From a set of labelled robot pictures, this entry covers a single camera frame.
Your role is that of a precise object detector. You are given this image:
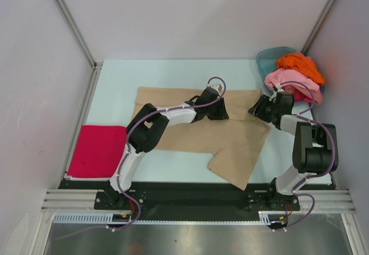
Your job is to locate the teal plastic basket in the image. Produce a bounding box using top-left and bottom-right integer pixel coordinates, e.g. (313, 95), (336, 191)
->
(256, 47), (324, 95)

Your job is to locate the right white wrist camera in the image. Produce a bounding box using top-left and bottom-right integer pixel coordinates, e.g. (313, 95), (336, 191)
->
(269, 83), (284, 101)

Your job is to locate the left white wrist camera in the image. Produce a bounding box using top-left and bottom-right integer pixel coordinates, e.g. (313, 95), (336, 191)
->
(207, 84), (223, 93)

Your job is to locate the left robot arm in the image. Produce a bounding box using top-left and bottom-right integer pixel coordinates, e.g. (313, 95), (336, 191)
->
(104, 84), (229, 209)

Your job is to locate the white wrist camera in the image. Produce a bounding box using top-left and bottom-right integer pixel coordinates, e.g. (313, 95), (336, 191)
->
(207, 84), (223, 93)
(269, 83), (284, 101)

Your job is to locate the orange t shirt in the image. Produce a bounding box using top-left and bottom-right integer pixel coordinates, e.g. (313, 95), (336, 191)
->
(276, 52), (326, 85)

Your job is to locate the white slotted cable duct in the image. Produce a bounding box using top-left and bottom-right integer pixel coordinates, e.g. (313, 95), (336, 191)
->
(53, 212), (286, 226)

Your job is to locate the aluminium frame post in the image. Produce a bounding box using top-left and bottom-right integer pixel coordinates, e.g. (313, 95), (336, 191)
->
(54, 0), (97, 69)
(300, 0), (338, 55)

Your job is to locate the beige t shirt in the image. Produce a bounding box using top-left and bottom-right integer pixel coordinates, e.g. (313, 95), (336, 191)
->
(131, 86), (272, 192)

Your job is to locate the aluminium front rail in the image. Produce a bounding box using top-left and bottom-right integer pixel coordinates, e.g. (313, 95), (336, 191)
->
(42, 189), (356, 214)

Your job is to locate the magenta t shirt in basket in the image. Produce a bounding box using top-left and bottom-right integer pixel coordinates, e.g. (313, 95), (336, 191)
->
(292, 87), (312, 103)

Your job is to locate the folded magenta t shirt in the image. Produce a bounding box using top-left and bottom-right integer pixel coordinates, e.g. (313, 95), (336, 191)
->
(67, 125), (126, 179)

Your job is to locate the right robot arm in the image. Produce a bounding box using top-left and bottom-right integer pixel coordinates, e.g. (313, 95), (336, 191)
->
(248, 92), (339, 209)

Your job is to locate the pink t shirt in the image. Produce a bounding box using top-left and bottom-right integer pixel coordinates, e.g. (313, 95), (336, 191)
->
(264, 68), (323, 105)

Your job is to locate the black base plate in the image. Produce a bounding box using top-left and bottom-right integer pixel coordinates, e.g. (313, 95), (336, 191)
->
(57, 180), (338, 222)

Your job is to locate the right aluminium frame post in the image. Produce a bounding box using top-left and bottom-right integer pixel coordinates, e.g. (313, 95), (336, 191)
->
(300, 0), (338, 55)

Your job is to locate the left aluminium frame post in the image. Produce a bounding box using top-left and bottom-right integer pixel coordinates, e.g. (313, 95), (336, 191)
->
(54, 0), (97, 69)

